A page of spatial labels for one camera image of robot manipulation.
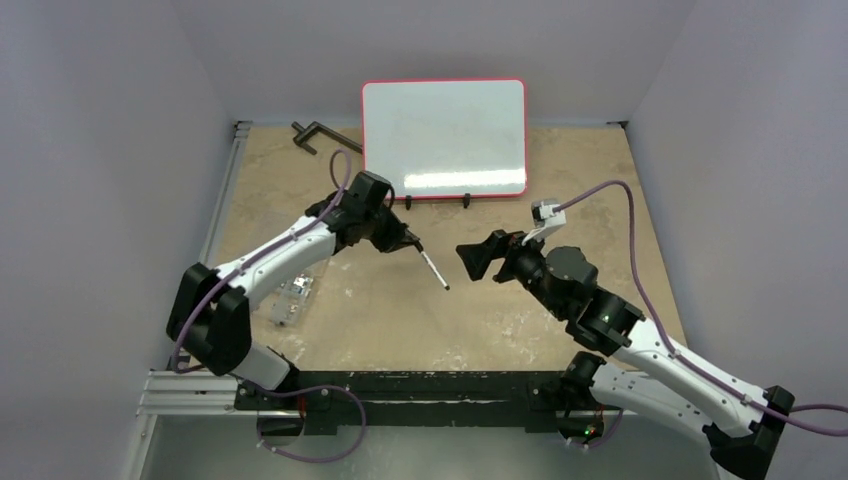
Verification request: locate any pink framed whiteboard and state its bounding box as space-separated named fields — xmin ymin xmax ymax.
xmin=361 ymin=77 xmax=529 ymax=199

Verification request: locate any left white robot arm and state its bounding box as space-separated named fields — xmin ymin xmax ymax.
xmin=166 ymin=171 xmax=423 ymax=409

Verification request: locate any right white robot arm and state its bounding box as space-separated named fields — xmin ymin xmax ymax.
xmin=456 ymin=230 xmax=794 ymax=479

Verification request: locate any black metal clamp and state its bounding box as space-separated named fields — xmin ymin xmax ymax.
xmin=291 ymin=121 xmax=364 ymax=157

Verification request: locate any clear plastic parts box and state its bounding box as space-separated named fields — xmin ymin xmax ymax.
xmin=269 ymin=260 xmax=329 ymax=327

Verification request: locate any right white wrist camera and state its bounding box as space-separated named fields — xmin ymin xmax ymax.
xmin=521 ymin=199 xmax=567 ymax=245

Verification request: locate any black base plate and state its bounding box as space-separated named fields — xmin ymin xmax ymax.
xmin=234 ymin=371 xmax=608 ymax=440

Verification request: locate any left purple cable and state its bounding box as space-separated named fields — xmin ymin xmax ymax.
xmin=169 ymin=148 xmax=354 ymax=374

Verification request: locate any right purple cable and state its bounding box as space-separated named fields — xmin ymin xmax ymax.
xmin=556 ymin=180 xmax=848 ymax=439

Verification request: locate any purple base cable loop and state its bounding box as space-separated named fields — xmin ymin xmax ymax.
xmin=255 ymin=386 xmax=370 ymax=465

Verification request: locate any aluminium rail frame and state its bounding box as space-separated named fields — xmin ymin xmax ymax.
xmin=134 ymin=126 xmax=723 ymax=479

